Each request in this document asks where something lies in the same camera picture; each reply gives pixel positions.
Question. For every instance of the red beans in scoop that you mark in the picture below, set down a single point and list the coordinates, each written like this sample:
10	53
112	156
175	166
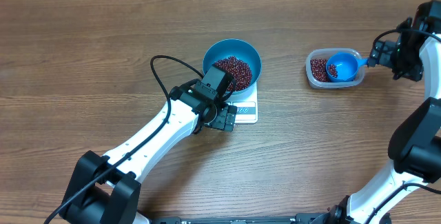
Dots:
332	71

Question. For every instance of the red beans in bowl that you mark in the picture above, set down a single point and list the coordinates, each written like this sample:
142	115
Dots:
240	70

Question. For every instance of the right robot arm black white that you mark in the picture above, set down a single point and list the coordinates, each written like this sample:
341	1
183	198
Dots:
414	148

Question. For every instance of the clear plastic container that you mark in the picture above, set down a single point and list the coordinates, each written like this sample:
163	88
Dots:
326	53

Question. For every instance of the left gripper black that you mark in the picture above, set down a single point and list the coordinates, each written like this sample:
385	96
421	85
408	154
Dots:
227	114

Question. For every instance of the white digital kitchen scale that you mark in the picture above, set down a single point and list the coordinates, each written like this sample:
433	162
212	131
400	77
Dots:
246	102

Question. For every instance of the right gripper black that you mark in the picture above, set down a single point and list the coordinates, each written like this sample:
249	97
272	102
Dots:
381	55

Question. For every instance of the blue plastic measuring scoop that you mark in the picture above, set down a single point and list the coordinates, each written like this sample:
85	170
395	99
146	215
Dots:
347	66

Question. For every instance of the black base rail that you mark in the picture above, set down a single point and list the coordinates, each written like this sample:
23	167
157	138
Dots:
301	218

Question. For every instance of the teal bowl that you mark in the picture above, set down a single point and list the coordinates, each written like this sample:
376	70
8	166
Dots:
240	49

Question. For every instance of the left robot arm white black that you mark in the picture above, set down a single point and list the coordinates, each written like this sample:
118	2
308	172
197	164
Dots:
106	189

